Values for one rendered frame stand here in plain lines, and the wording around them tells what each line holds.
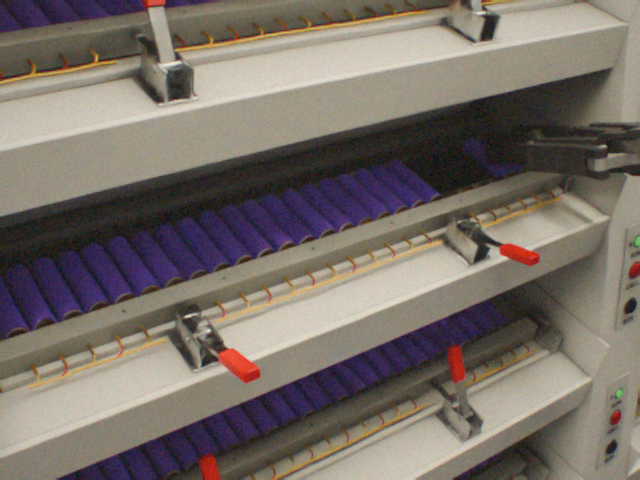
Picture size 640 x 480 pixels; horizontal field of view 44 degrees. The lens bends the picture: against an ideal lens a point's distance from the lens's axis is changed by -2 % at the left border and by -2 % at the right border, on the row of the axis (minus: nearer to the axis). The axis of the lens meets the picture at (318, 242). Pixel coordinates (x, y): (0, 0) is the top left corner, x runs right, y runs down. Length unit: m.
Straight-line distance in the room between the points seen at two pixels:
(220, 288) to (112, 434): 0.13
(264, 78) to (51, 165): 0.16
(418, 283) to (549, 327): 0.28
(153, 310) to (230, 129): 0.15
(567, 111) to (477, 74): 0.21
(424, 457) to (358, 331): 0.19
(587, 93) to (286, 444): 0.44
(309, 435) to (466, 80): 0.35
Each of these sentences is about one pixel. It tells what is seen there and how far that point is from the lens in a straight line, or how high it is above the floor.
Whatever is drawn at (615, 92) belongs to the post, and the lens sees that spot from 0.82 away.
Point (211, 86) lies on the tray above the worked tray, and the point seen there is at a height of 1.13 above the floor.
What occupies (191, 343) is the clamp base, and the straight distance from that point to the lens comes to 0.58.
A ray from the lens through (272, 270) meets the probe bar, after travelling 0.63.
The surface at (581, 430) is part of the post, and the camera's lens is 0.98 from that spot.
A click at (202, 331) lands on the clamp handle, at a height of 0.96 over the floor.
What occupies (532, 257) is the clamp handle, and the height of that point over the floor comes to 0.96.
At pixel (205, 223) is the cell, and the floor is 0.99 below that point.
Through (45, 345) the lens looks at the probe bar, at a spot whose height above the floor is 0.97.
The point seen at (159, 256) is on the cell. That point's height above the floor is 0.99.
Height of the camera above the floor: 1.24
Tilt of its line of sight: 24 degrees down
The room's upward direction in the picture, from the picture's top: 3 degrees counter-clockwise
